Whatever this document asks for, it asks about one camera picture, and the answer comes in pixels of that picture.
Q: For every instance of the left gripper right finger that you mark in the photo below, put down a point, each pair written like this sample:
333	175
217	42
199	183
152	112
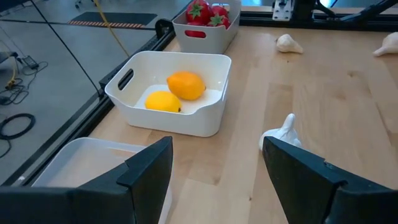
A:
326	199

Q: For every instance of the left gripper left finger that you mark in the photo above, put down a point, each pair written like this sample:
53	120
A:
93	202

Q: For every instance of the white plastic garlic bulb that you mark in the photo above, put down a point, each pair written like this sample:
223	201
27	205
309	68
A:
388	45
287	44
284	133

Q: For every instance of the yellow plastic lemon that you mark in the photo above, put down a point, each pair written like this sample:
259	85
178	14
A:
162	101

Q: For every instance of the orange-yellow plastic lemon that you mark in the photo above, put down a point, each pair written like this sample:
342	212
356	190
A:
186	85

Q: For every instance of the translucent plastic bin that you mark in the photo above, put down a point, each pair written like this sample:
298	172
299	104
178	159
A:
81	161

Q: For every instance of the white plastic bin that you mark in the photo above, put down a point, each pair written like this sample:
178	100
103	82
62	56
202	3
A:
174	124

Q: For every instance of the black power adapter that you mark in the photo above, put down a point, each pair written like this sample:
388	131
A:
29	62

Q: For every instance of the black hazard-striped floor mat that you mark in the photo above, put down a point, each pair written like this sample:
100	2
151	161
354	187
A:
115	18

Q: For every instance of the clear square container right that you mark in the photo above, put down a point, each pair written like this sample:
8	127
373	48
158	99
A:
214	40

